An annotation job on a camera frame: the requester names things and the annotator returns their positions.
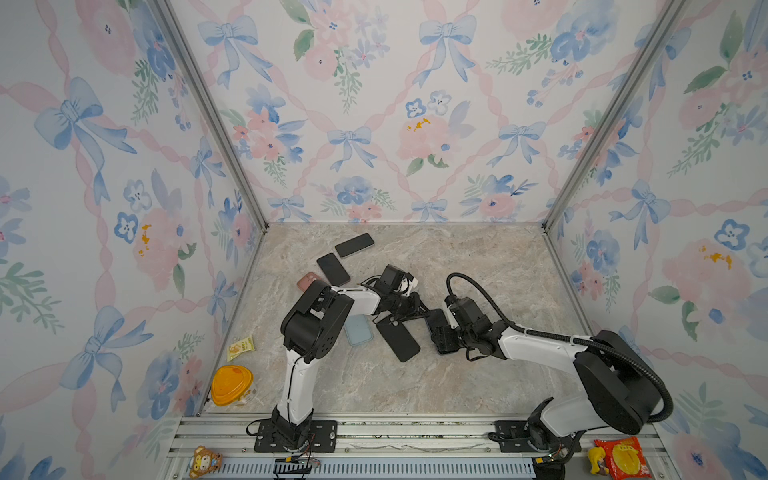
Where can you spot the red snack packet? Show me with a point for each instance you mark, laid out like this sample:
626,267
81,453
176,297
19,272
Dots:
625,459

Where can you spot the black phone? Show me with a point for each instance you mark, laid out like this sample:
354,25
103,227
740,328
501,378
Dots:
354,245
435,317
333,270

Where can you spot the light blue phone case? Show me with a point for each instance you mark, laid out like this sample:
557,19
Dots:
357,329

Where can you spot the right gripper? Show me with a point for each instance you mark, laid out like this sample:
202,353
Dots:
443,339

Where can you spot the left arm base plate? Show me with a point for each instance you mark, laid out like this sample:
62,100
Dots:
279,436

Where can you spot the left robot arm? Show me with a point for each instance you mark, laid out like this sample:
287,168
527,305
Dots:
310,330

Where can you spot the yellow snack packet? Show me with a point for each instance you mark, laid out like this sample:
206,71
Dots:
239,348

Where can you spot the aluminium rail frame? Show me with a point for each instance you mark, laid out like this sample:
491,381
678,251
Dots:
367,446

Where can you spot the black phone case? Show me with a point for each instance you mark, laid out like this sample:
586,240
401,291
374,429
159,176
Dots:
398,338

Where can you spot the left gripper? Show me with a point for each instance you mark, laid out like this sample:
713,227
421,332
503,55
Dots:
415,309

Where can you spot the pink phone case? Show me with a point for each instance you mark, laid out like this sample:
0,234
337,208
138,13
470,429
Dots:
307,280

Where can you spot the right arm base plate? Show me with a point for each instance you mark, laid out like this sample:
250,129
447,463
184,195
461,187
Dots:
520,436

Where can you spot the monkey plush toy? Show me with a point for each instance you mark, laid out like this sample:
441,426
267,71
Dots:
203,462

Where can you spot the yellow toy figure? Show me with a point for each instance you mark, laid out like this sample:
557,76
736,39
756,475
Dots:
597,460

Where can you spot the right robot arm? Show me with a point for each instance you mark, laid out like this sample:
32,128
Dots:
618,389

